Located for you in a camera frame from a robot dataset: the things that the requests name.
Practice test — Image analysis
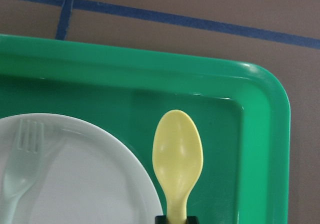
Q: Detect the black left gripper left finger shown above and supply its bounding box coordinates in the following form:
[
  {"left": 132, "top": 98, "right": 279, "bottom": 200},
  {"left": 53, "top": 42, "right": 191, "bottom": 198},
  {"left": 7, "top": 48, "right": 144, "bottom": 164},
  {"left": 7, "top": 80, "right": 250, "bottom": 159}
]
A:
[{"left": 154, "top": 215, "right": 170, "bottom": 224}]

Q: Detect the green plastic tray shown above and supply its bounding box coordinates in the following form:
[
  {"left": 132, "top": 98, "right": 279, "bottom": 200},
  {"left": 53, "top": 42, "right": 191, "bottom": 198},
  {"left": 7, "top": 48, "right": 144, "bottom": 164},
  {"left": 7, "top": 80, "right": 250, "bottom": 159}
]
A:
[{"left": 0, "top": 35, "right": 291, "bottom": 223}]

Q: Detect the crossing blue tape strip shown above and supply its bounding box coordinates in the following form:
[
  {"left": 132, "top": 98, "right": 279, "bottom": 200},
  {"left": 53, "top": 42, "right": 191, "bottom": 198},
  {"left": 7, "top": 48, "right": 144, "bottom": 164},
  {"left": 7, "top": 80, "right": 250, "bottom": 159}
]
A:
[{"left": 55, "top": 0, "right": 74, "bottom": 41}]

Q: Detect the pale green plastic plate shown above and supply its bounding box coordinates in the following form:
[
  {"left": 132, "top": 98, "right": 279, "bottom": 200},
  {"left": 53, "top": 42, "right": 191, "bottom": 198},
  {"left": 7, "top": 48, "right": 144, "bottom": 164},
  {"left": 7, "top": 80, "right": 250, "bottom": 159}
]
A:
[{"left": 0, "top": 113, "right": 163, "bottom": 223}]

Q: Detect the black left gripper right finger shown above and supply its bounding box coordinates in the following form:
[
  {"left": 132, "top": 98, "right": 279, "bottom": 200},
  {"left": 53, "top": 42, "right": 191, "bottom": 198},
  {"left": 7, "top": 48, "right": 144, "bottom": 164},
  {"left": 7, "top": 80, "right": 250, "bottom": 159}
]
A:
[{"left": 185, "top": 216, "right": 199, "bottom": 224}]

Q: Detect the yellow plastic spoon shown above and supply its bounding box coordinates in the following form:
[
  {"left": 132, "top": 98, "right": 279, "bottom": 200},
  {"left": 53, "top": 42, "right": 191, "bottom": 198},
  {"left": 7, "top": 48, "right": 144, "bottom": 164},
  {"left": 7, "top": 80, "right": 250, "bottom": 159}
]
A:
[{"left": 152, "top": 110, "right": 204, "bottom": 223}]

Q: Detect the long blue tape strip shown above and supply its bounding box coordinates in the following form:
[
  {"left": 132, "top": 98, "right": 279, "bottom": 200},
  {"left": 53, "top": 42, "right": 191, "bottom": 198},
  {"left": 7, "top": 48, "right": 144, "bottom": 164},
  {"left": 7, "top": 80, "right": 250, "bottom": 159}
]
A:
[{"left": 19, "top": 0, "right": 320, "bottom": 49}]

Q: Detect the pale green plastic fork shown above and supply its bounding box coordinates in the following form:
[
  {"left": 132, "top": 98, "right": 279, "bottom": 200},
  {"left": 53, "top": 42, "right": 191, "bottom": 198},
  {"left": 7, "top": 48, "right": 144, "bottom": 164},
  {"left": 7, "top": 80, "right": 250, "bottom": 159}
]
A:
[{"left": 0, "top": 119, "right": 44, "bottom": 223}]

